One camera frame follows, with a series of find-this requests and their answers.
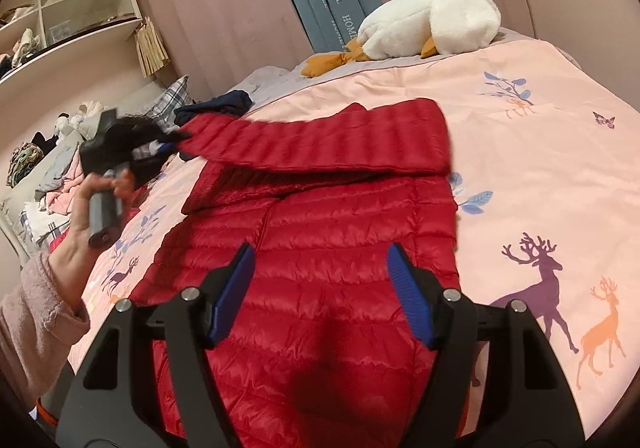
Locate grey garment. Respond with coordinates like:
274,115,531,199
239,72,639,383
35,141,83,194

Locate grey bed sheet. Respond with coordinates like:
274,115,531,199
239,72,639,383
220,26,581,104

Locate person's left forearm pink sleeve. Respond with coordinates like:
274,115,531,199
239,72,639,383
0,251,92,411

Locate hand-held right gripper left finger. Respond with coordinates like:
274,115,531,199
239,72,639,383
54,242,257,448

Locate person's left hand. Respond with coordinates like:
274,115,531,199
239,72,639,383
47,172,136,315

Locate grey plaid pillow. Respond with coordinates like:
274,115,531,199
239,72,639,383
149,75,194,130

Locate white wall shelf unit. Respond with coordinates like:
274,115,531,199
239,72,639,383
0,0,147,85

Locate navy blue garment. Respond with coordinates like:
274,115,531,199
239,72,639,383
174,91,254,127

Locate red down jacket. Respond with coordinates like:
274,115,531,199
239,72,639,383
131,98,473,448

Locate white plush toys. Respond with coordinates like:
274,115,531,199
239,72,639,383
54,101,107,140

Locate pink garment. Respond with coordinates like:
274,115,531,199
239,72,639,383
37,153,118,216

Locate pink deer print quilt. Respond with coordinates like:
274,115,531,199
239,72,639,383
65,38,640,440

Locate white goose plush toy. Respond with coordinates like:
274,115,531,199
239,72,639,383
300,0,502,79

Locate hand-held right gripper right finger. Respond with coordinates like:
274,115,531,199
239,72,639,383
386,242,587,448

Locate white striped cloth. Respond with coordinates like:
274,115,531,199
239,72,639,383
17,201,71,254

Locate black plush toy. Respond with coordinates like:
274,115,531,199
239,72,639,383
31,129,60,155

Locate pink curtain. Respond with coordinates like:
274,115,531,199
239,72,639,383
125,0,640,94

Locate beige pleated hanging cloth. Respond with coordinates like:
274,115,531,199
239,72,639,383
135,17,171,78

